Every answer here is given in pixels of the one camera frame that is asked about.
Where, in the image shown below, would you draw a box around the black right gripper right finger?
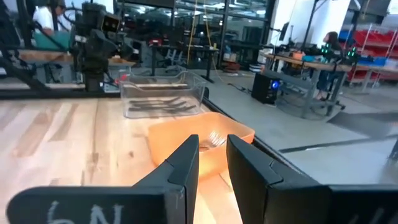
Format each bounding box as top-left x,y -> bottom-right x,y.
226,134 -> 398,224

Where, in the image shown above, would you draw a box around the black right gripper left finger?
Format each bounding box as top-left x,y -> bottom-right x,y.
6,134 -> 200,224

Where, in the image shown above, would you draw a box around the white-handled silver fork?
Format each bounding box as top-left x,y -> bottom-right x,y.
200,130 -> 228,152

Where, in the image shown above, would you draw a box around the clear plastic bin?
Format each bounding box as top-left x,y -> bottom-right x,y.
119,70 -> 208,119

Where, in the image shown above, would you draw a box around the orange plastic bin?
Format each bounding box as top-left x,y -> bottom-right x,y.
147,111 -> 256,183

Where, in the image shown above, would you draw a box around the teal chair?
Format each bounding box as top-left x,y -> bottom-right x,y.
32,30 -> 72,51

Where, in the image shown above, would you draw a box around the person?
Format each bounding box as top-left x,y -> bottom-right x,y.
32,0 -> 67,37
314,30 -> 343,101

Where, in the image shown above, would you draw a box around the black computer tower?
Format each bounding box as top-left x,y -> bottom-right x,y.
251,72 -> 280,105

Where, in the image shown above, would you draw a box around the wooden background table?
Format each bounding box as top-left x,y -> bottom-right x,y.
260,51 -> 354,119

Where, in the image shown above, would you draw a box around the red storage bins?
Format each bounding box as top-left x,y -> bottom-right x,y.
349,28 -> 398,82

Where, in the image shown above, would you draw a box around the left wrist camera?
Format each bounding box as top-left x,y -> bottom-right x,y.
101,12 -> 122,34

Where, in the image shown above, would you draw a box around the yellow hanging cord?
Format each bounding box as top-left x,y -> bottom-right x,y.
185,0 -> 200,67

